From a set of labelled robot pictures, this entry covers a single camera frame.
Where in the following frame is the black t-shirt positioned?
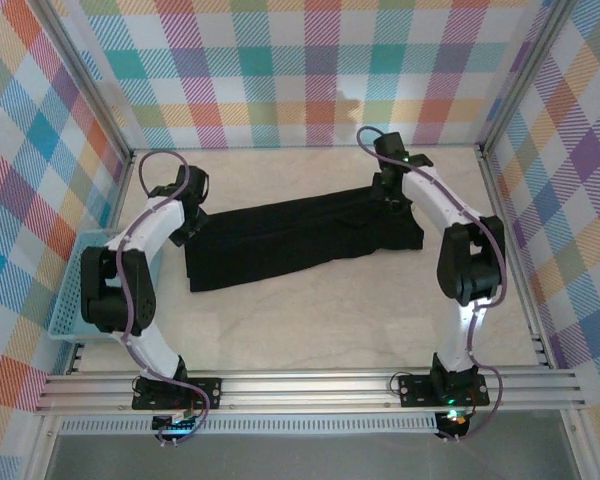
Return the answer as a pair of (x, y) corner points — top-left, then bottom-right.
(183, 185), (425, 295)

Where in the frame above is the light blue plastic basket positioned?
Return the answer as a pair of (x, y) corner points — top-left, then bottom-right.
(47, 227), (165, 344)

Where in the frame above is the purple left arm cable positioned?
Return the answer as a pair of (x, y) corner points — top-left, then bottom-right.
(117, 148), (211, 449)

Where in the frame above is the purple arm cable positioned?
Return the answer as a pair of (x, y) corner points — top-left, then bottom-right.
(117, 148), (211, 449)
(355, 125), (509, 444)

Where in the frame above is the aluminium frame post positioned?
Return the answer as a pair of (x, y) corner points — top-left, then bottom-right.
(475, 0), (580, 157)
(32, 0), (135, 166)

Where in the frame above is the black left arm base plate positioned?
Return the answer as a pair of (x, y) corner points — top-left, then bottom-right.
(132, 377), (225, 412)

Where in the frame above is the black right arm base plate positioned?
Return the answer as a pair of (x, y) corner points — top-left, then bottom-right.
(398, 373), (490, 407)

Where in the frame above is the long aluminium mounting rail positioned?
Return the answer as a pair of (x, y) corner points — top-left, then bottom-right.
(34, 367), (586, 416)

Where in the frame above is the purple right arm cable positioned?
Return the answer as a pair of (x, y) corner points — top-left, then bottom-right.
(355, 125), (509, 444)

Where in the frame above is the slotted grey cable duct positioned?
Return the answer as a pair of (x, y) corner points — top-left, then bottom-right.
(59, 417), (439, 435)

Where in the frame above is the short aluminium frame leg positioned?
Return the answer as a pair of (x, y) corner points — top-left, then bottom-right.
(22, 414), (61, 480)
(559, 410), (599, 480)

